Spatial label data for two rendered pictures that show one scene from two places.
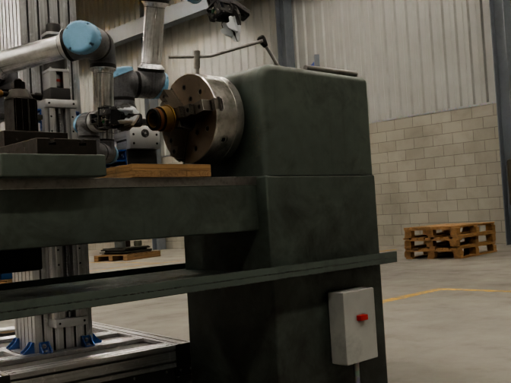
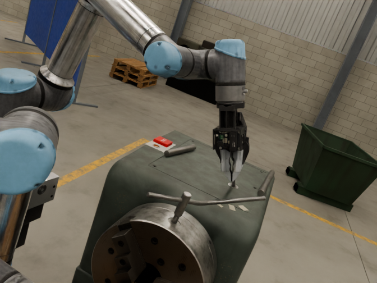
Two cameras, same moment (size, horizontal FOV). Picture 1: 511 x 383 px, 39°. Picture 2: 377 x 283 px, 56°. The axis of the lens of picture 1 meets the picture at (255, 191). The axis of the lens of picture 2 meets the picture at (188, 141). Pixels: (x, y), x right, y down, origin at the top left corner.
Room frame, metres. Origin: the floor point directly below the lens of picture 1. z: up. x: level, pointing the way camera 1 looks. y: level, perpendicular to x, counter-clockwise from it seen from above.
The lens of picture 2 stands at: (1.85, 0.65, 1.69)
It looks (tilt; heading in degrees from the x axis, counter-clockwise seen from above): 17 degrees down; 326
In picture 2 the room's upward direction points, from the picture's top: 20 degrees clockwise
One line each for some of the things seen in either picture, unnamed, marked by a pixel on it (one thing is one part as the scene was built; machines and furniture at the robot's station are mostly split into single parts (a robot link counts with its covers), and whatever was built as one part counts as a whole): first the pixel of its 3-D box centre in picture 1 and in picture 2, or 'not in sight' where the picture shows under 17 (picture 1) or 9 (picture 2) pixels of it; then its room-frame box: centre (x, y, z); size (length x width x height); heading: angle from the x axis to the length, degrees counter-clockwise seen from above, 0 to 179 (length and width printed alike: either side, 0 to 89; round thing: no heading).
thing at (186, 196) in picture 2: (197, 67); (178, 213); (2.49, 0.18, 1.26); 0.02 x 0.02 x 0.12
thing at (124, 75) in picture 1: (121, 83); (14, 92); (3.02, 0.54, 1.33); 0.13 x 0.12 x 0.14; 122
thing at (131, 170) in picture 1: (140, 175); not in sight; (2.33, 0.37, 0.89); 0.36 x 0.30 x 0.04; 43
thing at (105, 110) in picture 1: (109, 118); not in sight; (2.38, 0.47, 1.08); 0.12 x 0.09 x 0.08; 41
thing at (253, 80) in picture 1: (275, 130); (189, 214); (2.80, -0.09, 1.06); 0.59 x 0.48 x 0.39; 133
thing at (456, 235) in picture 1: (450, 239); (136, 72); (10.20, -2.73, 0.22); 1.25 x 0.86 x 0.44; 138
